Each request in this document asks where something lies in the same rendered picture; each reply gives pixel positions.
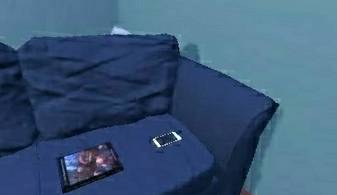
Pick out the dark blue sofa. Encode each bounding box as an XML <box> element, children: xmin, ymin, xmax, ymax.
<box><xmin>0</xmin><ymin>20</ymin><xmax>285</xmax><ymax>195</ymax></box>

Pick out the white-edged mobile phone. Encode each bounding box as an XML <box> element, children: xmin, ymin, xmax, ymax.
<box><xmin>151</xmin><ymin>129</ymin><xmax>184</xmax><ymax>151</ymax></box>

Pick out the small white object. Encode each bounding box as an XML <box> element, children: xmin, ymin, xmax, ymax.
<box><xmin>109</xmin><ymin>25</ymin><xmax>132</xmax><ymax>37</ymax></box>

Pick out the black tablet with picture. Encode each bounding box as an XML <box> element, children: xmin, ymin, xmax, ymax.
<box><xmin>56</xmin><ymin>138</ymin><xmax>127</xmax><ymax>195</ymax></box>

